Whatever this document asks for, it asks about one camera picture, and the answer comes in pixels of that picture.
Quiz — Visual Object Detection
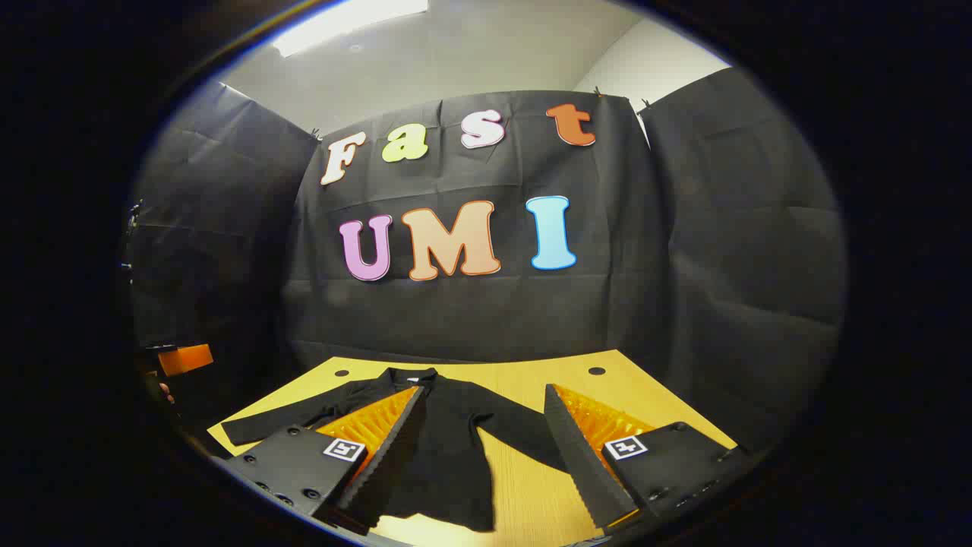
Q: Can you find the black button cardigan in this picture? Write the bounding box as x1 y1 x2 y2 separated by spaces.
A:
220 368 566 533

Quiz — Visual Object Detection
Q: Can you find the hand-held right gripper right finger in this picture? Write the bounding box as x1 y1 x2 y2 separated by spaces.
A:
543 384 760 533

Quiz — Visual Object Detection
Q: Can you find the black backdrop cloth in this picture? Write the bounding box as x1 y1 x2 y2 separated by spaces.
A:
125 67 847 457

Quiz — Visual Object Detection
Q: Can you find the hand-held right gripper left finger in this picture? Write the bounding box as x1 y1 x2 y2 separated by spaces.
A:
220 385 426 536

